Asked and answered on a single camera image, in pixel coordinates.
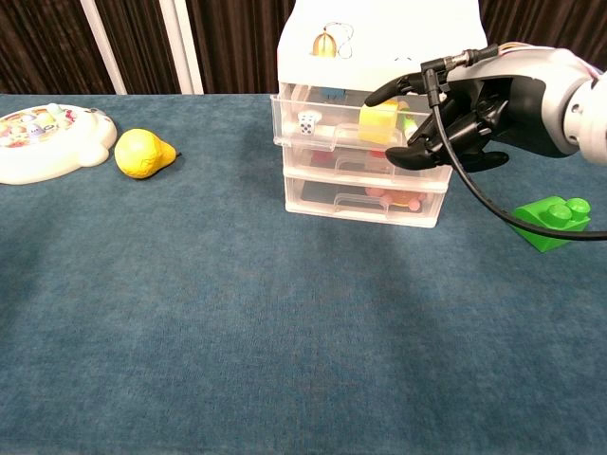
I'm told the green building block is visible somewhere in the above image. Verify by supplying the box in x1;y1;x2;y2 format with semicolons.
506;195;593;254

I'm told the clear plastic drawer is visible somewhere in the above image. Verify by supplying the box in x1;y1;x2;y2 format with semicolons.
269;82;456;155
283;144;452;189
284;177;447;229

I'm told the white partition post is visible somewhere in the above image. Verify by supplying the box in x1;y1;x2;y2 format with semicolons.
79;0;128;95
158;0;205;95

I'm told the pink orange toy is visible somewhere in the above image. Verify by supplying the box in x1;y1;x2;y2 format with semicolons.
364;187;428;210

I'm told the yellow cube block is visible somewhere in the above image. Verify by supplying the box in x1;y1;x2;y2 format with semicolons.
358;100;399;145

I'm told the white plastic drawer unit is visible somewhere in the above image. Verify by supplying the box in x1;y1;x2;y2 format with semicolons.
269;0;489;229

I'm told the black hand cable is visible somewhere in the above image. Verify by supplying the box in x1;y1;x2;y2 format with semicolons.
421;45;607;243

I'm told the yellow toy pear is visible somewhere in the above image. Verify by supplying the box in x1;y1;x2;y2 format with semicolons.
113;128;179;180

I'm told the dark brown pleated curtain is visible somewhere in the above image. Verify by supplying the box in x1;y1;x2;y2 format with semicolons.
0;0;607;99

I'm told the small gold bell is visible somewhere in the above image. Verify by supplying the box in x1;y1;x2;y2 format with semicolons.
310;21;356;61

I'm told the white round fishing game toy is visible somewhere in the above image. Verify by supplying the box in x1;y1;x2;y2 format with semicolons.
0;102;119;186

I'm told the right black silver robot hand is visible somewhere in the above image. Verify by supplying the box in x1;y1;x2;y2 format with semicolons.
363;45;592;173

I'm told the teal table mat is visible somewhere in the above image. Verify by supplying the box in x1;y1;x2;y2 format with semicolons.
0;93;607;455

